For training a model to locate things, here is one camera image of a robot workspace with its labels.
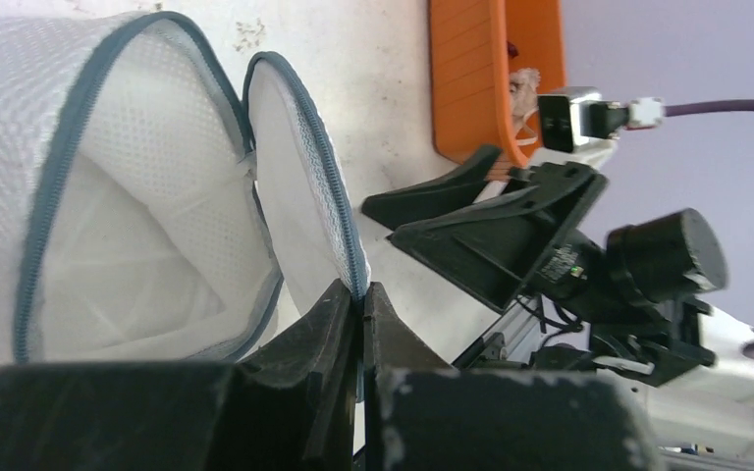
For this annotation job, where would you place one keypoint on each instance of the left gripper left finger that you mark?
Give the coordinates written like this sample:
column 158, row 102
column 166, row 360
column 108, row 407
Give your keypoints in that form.
column 288, row 406

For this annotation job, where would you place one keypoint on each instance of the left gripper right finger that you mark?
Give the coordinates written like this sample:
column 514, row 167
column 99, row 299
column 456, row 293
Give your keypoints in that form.
column 423, row 414

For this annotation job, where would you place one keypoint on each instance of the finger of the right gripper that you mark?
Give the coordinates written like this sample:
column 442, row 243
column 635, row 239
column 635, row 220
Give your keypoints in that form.
column 493, row 249
column 450, row 192

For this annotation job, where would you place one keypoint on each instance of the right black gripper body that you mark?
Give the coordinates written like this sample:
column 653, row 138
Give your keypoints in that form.
column 639, row 297

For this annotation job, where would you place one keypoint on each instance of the beige lace bra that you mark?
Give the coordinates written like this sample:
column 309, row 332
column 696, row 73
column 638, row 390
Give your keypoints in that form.
column 523, row 85

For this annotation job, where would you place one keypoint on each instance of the blue-trimmed mesh laundry bag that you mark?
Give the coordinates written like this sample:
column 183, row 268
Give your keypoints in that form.
column 148, row 210

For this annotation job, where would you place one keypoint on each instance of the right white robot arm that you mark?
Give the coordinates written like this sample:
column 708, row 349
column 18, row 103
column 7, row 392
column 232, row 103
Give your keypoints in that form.
column 704, row 418

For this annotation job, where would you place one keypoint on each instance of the orange plastic bin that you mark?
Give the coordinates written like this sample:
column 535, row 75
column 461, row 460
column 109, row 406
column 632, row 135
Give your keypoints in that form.
column 475, row 47

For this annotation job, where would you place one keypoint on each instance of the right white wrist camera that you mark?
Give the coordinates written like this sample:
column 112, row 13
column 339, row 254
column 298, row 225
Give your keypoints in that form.
column 576, row 124

